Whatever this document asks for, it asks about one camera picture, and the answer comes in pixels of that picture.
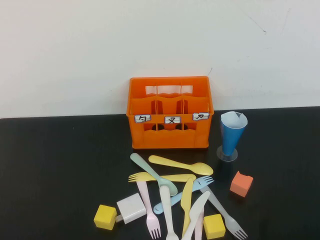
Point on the mint green plastic spoon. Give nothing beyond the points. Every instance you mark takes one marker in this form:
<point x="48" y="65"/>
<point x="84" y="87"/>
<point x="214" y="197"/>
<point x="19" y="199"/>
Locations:
<point x="142" y="162"/>

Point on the white plastic knife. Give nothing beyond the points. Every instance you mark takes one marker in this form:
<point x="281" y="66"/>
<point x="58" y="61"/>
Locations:
<point x="197" y="212"/>

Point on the yellow foam cube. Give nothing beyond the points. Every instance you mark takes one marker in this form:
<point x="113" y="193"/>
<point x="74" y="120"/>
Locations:
<point x="214" y="226"/>
<point x="105" y="217"/>

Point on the paper label reading 勺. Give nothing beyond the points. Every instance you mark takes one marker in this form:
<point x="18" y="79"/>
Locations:
<point x="142" y="118"/>

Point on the yellow plastic fork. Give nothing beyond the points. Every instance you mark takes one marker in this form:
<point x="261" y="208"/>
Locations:
<point x="140" y="176"/>

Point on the yellow plastic spoon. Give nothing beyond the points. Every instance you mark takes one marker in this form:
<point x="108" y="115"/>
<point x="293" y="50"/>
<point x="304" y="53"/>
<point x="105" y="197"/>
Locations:
<point x="175" y="163"/>

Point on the pink plastic fork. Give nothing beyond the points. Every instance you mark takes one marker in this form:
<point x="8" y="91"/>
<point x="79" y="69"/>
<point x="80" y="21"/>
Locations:
<point x="145" y="200"/>

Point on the white USB wall charger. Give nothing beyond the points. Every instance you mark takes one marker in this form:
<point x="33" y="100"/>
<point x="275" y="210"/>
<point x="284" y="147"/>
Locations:
<point x="131" y="207"/>

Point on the translucent grey plastic fork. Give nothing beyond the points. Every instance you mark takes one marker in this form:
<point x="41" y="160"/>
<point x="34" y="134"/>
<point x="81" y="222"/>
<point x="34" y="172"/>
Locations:
<point x="220" y="210"/>

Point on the clear round cone stand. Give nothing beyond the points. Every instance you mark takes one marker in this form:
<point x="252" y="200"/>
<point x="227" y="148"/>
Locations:
<point x="221" y="153"/>

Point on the white plastic fork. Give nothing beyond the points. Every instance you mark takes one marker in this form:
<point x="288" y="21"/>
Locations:
<point x="166" y="207"/>

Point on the light blue plastic fork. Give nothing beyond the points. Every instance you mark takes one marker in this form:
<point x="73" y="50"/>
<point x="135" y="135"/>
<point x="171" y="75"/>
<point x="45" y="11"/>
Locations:
<point x="200" y="183"/>

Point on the orange plastic cutlery holder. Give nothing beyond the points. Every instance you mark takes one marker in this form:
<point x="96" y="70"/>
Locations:
<point x="170" y="140"/>

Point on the paper label reading 叉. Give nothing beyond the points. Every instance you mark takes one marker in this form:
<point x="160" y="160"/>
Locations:
<point x="172" y="120"/>

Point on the orange foam cube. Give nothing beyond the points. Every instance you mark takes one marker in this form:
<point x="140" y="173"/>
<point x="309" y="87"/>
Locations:
<point x="241" y="185"/>

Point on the paper label reading 刀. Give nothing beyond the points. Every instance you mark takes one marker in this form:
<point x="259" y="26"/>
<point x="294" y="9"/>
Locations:
<point x="200" y="116"/>

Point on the blue paper cone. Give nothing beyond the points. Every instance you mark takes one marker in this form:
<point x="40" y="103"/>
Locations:
<point x="232" y="137"/>

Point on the yellow plastic knife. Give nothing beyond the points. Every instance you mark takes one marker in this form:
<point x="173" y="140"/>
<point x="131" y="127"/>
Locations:
<point x="186" y="200"/>

